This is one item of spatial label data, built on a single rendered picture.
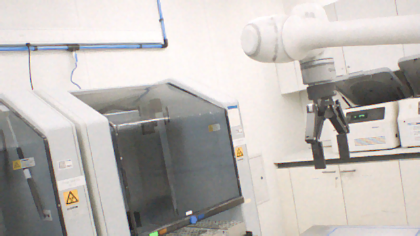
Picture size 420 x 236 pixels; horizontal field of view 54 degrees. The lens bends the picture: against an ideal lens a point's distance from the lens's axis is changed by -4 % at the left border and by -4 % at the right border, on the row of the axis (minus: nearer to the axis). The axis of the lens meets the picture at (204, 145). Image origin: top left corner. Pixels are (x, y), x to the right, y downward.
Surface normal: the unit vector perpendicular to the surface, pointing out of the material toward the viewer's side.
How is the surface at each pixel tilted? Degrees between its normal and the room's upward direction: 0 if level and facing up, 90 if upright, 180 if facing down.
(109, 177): 90
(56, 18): 90
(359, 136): 90
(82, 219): 90
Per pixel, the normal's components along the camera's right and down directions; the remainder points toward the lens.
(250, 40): -0.86, 0.14
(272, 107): 0.69, -0.09
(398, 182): -0.70, 0.17
